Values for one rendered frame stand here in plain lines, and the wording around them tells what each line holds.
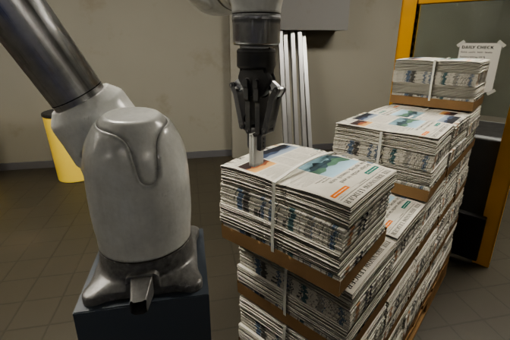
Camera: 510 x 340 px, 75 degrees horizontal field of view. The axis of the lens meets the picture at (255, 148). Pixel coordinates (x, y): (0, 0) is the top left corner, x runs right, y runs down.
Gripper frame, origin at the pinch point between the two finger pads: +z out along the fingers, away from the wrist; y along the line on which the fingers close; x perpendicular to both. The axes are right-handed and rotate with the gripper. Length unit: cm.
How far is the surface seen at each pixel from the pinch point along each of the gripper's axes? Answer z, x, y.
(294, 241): 23.8, -7.5, -5.4
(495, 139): 37, -197, -25
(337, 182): 10.1, -16.7, -10.6
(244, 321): 66, -13, 16
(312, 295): 41.1, -12.5, -8.3
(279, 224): 21.0, -7.7, -0.8
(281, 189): 11.8, -8.1, -0.7
